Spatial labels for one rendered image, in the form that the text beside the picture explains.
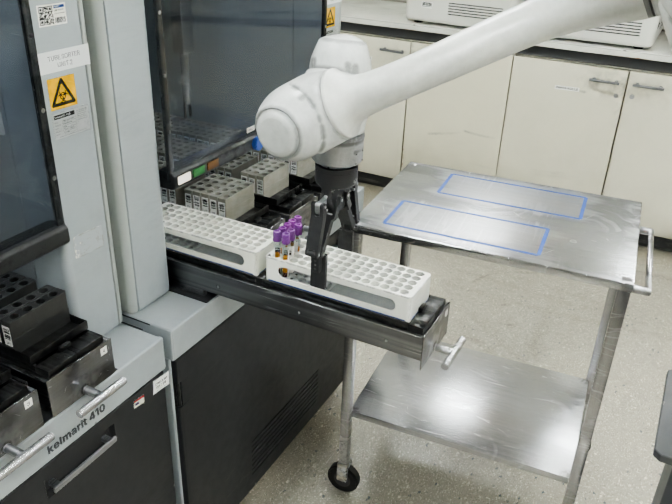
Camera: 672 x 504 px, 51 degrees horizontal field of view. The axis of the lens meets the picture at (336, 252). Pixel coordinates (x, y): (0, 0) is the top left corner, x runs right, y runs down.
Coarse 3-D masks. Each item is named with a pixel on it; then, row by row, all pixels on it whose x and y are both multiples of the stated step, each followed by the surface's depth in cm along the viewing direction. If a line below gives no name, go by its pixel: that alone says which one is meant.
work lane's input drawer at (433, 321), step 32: (192, 256) 140; (224, 288) 137; (256, 288) 133; (288, 288) 131; (320, 320) 129; (352, 320) 125; (384, 320) 123; (416, 320) 122; (416, 352) 121; (448, 352) 126
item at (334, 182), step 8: (320, 168) 119; (328, 168) 119; (352, 168) 119; (320, 176) 120; (328, 176) 119; (336, 176) 118; (344, 176) 119; (352, 176) 120; (320, 184) 120; (328, 184) 119; (336, 184) 119; (344, 184) 119; (352, 184) 120; (328, 192) 120; (336, 192) 122; (328, 200) 120; (336, 200) 122; (328, 208) 122
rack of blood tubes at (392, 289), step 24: (288, 264) 129; (336, 264) 129; (360, 264) 131; (384, 264) 131; (312, 288) 129; (336, 288) 133; (360, 288) 124; (384, 288) 124; (408, 288) 124; (384, 312) 123; (408, 312) 121
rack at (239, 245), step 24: (168, 216) 145; (192, 216) 146; (216, 216) 146; (168, 240) 144; (192, 240) 138; (216, 240) 136; (240, 240) 138; (264, 240) 137; (240, 264) 140; (264, 264) 136
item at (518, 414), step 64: (384, 192) 172; (448, 192) 173; (512, 192) 175; (576, 192) 176; (512, 256) 144; (576, 256) 145; (384, 384) 191; (448, 384) 192; (512, 384) 193; (576, 384) 194; (512, 448) 171; (576, 448) 158
